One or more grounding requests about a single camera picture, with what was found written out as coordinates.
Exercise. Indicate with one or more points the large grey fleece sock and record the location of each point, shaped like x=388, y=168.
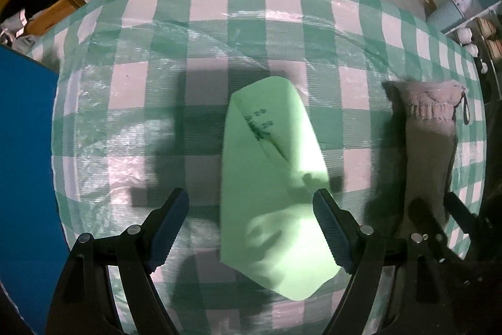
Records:
x=431, y=142

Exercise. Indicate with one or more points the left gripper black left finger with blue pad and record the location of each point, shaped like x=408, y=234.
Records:
x=161, y=227

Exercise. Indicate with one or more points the blue cardboard box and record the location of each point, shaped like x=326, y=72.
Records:
x=33, y=246

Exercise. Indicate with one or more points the white shoe rack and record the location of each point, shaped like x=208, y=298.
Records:
x=476, y=26

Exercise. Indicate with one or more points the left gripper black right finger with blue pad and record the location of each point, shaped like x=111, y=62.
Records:
x=343, y=234

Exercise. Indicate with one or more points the light green cloth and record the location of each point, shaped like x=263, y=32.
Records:
x=271, y=166

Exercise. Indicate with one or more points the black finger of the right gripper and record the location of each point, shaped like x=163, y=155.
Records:
x=468, y=222

